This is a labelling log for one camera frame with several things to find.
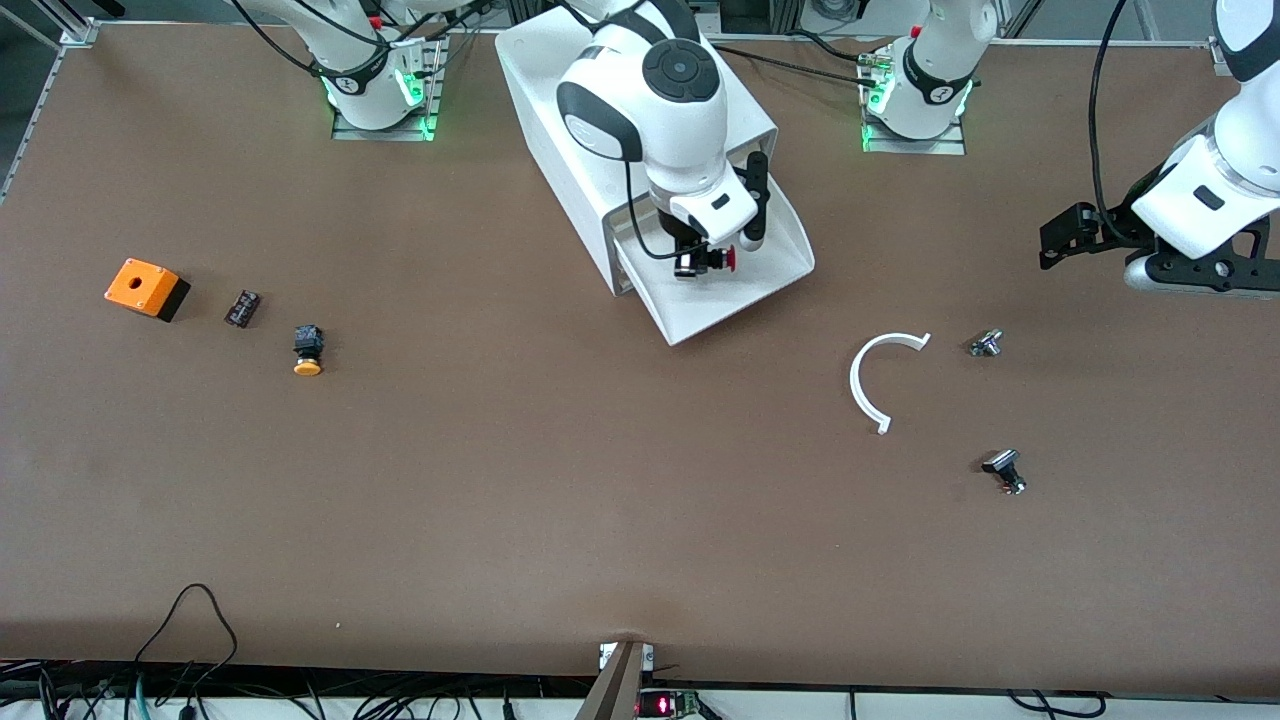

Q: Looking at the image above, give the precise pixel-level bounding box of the lower silver metal part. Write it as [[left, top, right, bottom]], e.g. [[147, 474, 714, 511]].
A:
[[981, 449, 1028, 496]]

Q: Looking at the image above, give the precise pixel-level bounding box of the device with red display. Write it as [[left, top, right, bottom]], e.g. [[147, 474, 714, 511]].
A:
[[637, 688, 701, 719]]

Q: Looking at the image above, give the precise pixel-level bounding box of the aluminium arm base plate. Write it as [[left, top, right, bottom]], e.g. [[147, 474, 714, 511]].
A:
[[862, 40, 968, 156], [332, 25, 443, 142]]

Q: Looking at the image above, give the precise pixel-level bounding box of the white semicircular bracket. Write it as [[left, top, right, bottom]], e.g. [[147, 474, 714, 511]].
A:
[[849, 332, 933, 436]]

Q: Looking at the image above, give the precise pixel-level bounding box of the black cable across table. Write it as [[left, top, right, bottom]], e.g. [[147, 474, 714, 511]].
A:
[[710, 30, 886, 86]]

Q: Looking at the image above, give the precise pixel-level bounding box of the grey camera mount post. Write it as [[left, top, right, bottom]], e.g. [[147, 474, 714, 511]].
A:
[[575, 640, 646, 720]]

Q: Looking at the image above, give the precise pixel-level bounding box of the orange button enclosure box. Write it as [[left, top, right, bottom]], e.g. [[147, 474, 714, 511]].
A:
[[104, 258, 192, 323]]

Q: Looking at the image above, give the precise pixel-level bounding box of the looped black cable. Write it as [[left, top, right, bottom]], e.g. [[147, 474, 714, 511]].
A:
[[135, 583, 239, 691]]

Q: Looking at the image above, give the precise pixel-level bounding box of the aluminium table edge rail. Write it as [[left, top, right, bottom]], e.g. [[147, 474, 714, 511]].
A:
[[0, 40, 71, 201]]

